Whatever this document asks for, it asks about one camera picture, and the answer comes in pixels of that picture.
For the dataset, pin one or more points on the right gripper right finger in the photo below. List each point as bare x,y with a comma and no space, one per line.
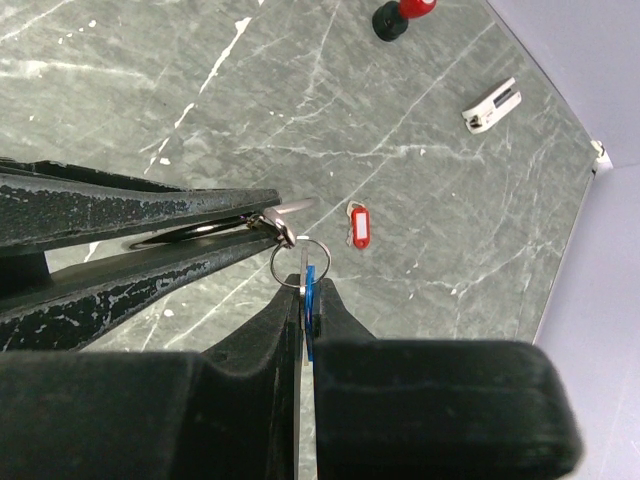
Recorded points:
435,409

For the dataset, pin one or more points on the blue tagged key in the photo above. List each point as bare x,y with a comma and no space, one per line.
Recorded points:
306,286

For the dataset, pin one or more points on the white plastic clip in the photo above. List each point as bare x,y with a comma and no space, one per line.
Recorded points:
492,106

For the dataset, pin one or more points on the red black stamp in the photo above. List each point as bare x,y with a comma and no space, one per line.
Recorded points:
391,20

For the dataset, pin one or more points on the large silver keyring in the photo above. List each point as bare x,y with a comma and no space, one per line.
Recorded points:
272,220

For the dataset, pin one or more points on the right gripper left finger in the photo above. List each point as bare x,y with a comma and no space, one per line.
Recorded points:
230,412

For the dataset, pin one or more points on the white corner bracket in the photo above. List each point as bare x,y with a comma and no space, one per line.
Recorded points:
603,162

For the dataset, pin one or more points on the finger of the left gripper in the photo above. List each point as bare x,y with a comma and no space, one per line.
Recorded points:
71,308
47,205

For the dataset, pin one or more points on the red tagged key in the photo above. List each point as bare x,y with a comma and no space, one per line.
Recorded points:
359,234

